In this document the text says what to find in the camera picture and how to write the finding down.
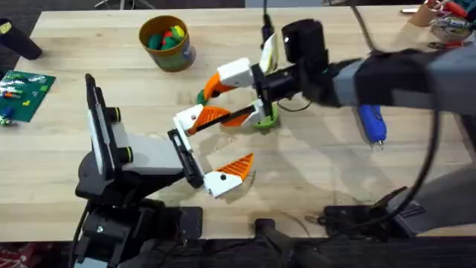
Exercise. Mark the wrist upright plate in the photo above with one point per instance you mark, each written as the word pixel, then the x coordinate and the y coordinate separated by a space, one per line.
pixel 96 137
pixel 270 54

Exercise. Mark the black post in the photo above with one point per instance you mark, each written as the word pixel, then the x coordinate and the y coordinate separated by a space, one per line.
pixel 267 231

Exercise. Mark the brown cardboard cup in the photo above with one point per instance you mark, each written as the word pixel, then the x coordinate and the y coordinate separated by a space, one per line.
pixel 422 15

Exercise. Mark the black rail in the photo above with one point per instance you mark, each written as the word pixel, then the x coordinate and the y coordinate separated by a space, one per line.
pixel 372 257

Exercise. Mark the green disc with holes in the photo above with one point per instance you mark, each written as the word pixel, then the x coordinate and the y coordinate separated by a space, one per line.
pixel 267 123

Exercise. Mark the blue electric screwdriver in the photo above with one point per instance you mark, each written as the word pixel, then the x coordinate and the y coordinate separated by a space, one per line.
pixel 372 123

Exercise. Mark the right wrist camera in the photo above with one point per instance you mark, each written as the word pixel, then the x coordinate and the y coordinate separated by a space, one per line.
pixel 305 41

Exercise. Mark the grey metal frame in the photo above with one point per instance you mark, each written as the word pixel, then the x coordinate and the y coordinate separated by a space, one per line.
pixel 122 3

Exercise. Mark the small green toy vegetable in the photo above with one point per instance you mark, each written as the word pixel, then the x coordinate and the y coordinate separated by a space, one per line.
pixel 201 99

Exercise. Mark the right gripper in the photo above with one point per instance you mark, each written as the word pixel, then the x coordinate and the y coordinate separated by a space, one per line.
pixel 282 83

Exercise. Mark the green board with blocks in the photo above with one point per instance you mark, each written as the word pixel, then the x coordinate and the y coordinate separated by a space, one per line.
pixel 26 97

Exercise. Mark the tub of toy vegetables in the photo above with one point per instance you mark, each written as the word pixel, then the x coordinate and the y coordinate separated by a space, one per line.
pixel 175 59

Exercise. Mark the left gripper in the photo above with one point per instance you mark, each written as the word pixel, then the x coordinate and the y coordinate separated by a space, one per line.
pixel 152 154

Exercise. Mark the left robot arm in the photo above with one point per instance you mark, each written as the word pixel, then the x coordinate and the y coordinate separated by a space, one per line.
pixel 111 231

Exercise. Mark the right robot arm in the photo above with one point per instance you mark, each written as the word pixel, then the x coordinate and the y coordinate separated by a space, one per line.
pixel 446 78

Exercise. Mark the left wrist upright plate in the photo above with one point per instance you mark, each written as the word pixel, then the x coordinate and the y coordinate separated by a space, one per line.
pixel 96 137

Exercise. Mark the right wrist upright plate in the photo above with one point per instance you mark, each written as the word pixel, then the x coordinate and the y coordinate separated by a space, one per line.
pixel 270 54

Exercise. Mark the black cylinder with yellow label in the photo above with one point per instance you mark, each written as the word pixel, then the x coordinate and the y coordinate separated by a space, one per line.
pixel 18 42

